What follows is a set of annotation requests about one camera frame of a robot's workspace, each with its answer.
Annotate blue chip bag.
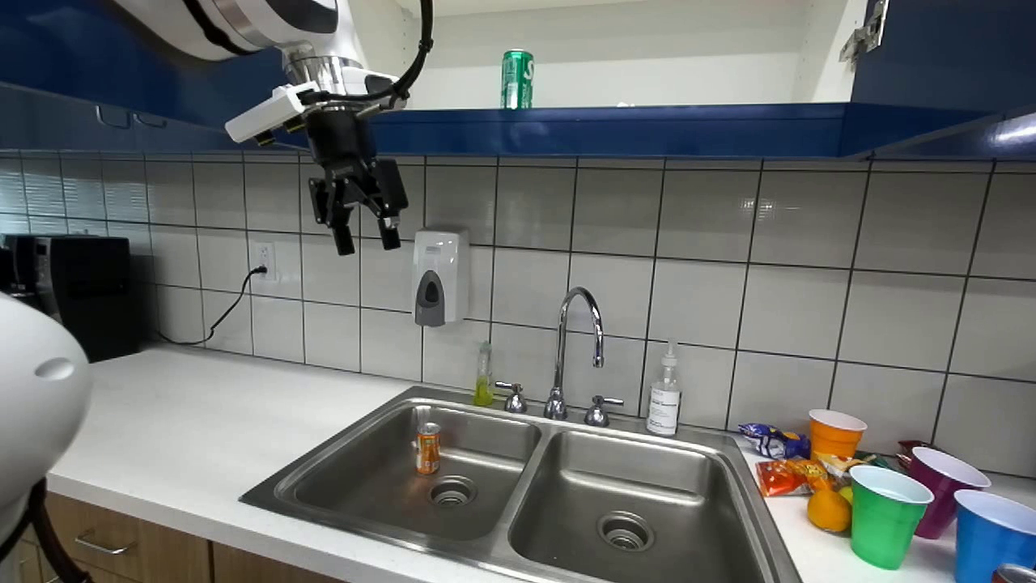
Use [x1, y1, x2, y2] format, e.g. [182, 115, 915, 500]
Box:
[736, 422, 812, 464]

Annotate green soda can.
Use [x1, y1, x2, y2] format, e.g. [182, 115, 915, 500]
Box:
[498, 49, 536, 115]

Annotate open white interior cabinet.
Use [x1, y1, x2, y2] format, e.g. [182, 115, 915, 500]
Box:
[239, 0, 974, 162]

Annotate green plastic cup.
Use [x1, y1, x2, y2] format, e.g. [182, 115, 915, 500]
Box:
[848, 464, 936, 575]

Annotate clear pump bottle white label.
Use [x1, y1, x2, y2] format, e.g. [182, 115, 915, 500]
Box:
[645, 339, 687, 440]

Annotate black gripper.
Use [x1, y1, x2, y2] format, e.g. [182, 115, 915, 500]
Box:
[303, 106, 410, 259]

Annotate orange soda can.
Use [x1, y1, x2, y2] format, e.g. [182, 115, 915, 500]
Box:
[414, 418, 442, 481]

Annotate blue plastic cup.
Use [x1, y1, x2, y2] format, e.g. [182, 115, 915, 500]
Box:
[950, 485, 1036, 583]

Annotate orange snack bag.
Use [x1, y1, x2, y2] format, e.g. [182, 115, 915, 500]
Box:
[754, 453, 854, 500]

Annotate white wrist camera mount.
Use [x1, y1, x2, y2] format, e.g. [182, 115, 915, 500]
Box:
[222, 68, 399, 146]

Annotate yellow-green dish soap bottle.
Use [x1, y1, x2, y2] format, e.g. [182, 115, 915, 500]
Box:
[469, 339, 498, 410]

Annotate orange fruit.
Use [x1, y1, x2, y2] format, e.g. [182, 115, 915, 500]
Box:
[804, 481, 854, 538]

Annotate wooden base drawers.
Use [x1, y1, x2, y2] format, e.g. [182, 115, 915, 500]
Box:
[42, 488, 335, 583]

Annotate black countertop appliance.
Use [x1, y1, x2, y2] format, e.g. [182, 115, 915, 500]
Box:
[0, 234, 156, 363]

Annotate purple plastic cup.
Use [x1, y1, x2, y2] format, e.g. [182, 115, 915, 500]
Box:
[901, 445, 994, 540]

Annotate black power cord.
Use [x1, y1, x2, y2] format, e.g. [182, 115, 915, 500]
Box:
[159, 261, 273, 350]

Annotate chrome gooseneck faucet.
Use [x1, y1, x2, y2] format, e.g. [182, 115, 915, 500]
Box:
[539, 284, 608, 422]

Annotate white wall soap dispenser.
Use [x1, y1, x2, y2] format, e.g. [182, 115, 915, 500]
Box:
[410, 228, 467, 332]

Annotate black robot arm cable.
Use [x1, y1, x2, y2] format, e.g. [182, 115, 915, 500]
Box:
[182, 0, 438, 110]

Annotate chrome faucet handle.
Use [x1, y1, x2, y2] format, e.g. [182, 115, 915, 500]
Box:
[581, 391, 629, 429]
[496, 379, 532, 416]

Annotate orange plastic cup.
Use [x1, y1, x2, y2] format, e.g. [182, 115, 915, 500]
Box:
[805, 408, 871, 464]

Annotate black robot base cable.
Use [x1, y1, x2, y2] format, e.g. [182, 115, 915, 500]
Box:
[22, 481, 70, 583]

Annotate silver cabinet hinge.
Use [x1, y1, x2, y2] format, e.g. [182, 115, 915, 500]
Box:
[838, 0, 893, 64]

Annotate stainless steel double sink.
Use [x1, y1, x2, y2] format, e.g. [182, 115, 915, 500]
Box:
[237, 386, 804, 583]

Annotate white wall outlet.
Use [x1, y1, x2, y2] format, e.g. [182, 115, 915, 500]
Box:
[248, 236, 279, 284]

